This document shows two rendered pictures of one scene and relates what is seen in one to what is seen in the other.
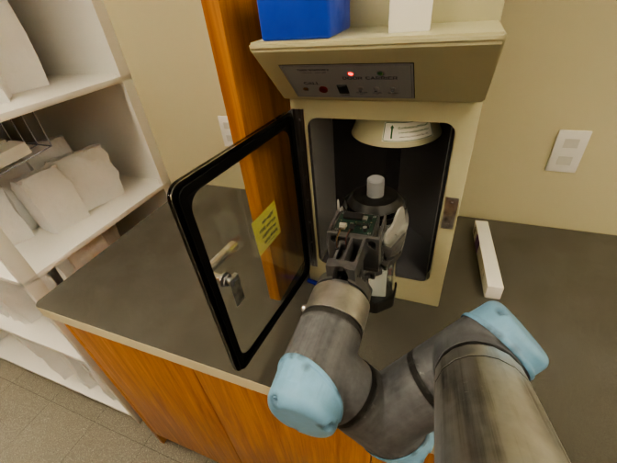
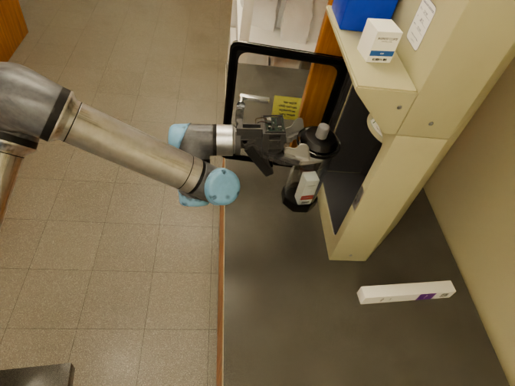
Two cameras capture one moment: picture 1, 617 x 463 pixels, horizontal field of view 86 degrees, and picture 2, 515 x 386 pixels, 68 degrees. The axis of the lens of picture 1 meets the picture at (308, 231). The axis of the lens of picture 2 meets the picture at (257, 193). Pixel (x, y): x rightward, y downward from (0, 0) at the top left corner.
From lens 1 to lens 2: 0.70 m
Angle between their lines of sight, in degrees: 40
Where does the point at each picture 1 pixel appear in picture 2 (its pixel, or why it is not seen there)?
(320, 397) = (175, 135)
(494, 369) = (184, 155)
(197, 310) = not seen: hidden behind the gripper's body
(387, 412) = not seen: hidden behind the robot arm
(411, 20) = (363, 50)
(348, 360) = (195, 143)
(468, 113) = (388, 139)
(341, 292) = (225, 130)
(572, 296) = (396, 364)
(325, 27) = (340, 22)
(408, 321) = (304, 242)
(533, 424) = (157, 148)
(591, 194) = not seen: outside the picture
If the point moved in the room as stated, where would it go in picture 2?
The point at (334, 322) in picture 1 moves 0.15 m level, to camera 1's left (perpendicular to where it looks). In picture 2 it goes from (208, 131) to (185, 93)
